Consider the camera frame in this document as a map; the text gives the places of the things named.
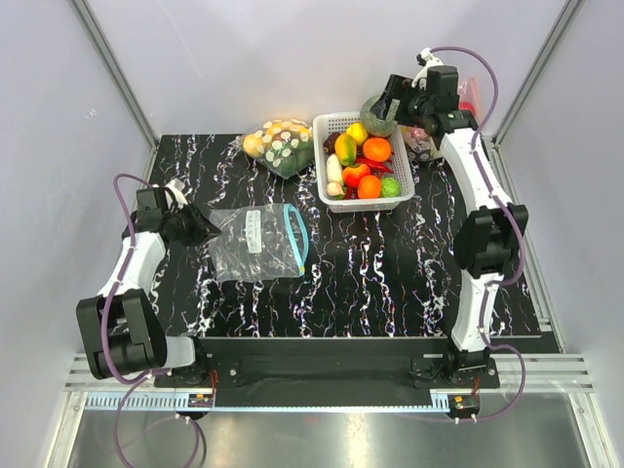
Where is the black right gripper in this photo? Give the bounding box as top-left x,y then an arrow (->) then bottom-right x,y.
369,75 -> 432,130

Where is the green netted fake melon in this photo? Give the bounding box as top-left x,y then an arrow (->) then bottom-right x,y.
360,95 -> 400,137

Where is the clear blue-zip food bag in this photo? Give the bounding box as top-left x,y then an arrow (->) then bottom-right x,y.
208,204 -> 310,283

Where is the white perforated plastic basket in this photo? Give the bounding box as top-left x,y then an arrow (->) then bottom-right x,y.
313,111 -> 414,214

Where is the orange fake tomato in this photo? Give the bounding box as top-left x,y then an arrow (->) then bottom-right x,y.
357,175 -> 382,200

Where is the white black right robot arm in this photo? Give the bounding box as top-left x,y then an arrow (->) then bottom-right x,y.
370,65 -> 528,388

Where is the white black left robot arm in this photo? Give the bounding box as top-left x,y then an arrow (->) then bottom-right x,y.
76,179 -> 221,386

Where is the pink-dotted clear food bag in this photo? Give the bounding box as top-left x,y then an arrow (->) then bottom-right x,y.
401,76 -> 485,162

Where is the red fake apple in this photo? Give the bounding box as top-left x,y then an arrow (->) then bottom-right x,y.
459,101 -> 477,116

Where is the yellow fake pear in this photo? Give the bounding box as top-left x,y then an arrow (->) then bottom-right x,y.
346,122 -> 369,146

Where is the red fake chili pepper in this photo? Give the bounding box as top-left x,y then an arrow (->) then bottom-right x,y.
356,157 -> 394,174

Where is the green fake custard apple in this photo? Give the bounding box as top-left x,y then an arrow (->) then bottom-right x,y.
380,177 -> 402,198

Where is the orange fake persimmon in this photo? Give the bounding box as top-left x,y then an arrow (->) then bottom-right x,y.
342,163 -> 371,189

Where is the dark brown fake passionfruit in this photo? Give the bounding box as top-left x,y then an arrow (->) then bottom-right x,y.
323,133 -> 340,155

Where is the white-dotted clear food bag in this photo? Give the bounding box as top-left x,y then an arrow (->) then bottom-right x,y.
234,118 -> 314,179

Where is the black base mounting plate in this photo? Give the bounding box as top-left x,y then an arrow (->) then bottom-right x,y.
153,335 -> 560,409

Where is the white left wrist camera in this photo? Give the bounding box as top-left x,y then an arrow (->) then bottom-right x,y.
164,178 -> 188,211

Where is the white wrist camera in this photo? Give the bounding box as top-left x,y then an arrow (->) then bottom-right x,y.
411,48 -> 444,89
164,178 -> 188,211

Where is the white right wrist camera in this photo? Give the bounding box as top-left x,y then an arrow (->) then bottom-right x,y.
411,48 -> 444,89

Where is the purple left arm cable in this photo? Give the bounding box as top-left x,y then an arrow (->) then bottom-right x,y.
99,174 -> 206,467

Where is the aluminium frame rail left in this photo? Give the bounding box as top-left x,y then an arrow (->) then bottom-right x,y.
46,0 -> 162,468

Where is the aluminium frame rail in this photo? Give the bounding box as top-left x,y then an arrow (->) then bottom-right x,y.
46,0 -> 162,468
491,1 -> 623,459

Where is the white slotted cable duct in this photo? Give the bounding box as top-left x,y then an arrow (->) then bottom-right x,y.
86,391 -> 450,414

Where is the aluminium frame rail right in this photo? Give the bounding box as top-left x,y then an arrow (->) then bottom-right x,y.
491,1 -> 623,459

